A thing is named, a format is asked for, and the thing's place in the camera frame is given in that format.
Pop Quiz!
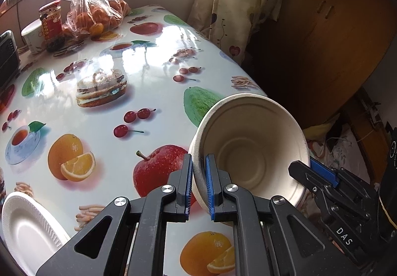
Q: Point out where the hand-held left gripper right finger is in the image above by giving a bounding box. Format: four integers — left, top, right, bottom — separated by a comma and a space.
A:
205, 153, 362, 276

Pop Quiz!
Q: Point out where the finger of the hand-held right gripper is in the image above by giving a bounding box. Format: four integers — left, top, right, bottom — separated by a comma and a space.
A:
310, 158, 341, 189
288, 162, 326, 199

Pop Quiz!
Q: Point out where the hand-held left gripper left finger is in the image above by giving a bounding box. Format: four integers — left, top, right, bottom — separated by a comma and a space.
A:
35, 153, 193, 276

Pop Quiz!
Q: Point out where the beige paper bowl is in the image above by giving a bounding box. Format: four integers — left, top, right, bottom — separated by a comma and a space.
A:
188, 93, 311, 227

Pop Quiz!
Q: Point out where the white ribbed paper plate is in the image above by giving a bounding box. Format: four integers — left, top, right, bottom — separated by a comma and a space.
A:
1, 192, 72, 276

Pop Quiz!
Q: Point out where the floral bedding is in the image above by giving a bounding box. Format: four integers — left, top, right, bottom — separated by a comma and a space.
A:
305, 130, 373, 183

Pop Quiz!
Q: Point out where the brown wooden furniture piece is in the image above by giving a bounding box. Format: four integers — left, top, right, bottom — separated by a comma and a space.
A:
341, 86, 390, 183

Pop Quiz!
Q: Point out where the wooden wardrobe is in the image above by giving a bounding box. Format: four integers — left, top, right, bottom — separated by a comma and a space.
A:
248, 0, 397, 127

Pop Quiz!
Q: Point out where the fruit printed tablecloth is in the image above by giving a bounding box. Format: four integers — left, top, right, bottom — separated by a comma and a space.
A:
0, 6, 270, 276

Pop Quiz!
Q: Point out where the small dark packet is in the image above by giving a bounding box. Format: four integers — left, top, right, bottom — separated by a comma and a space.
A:
46, 35, 66, 53

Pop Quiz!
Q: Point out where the plastic bag of oranges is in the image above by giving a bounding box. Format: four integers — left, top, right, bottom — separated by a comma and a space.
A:
33, 0, 131, 40

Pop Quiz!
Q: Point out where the red label glass jar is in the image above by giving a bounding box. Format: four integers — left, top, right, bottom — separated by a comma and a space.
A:
39, 0, 63, 43

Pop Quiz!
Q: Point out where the white paper cup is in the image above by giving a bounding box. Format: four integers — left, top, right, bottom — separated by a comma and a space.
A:
21, 19, 43, 54

